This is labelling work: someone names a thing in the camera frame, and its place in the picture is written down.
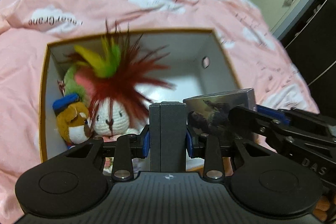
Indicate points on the black wardrobe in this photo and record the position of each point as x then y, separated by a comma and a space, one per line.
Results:
315, 56

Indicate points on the picture printed box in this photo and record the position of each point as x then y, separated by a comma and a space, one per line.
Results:
210, 113

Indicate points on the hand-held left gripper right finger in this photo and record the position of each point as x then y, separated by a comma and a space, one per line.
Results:
189, 145

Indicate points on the brown dog plush blue hat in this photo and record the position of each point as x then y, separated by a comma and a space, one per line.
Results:
74, 124

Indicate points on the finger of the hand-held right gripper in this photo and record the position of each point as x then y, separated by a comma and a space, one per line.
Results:
246, 119
273, 115

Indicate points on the white crochet bunny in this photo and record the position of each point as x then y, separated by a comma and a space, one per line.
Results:
120, 119

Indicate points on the person's right hand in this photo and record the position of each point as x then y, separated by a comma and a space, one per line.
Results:
322, 209

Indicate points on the orange cardboard box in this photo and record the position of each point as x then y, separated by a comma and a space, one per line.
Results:
189, 56

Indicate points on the pink printed blanket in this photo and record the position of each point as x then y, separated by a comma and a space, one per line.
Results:
105, 3

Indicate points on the small hanging pouch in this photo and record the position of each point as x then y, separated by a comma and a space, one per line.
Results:
287, 1

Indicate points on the pink fluffy peach plush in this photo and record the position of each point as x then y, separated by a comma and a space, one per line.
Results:
78, 79

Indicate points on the dark grey box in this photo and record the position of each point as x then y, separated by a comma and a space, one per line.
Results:
168, 134

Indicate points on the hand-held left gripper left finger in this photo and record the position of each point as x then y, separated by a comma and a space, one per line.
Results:
146, 145

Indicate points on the red feather toy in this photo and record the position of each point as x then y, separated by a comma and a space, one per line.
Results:
118, 82

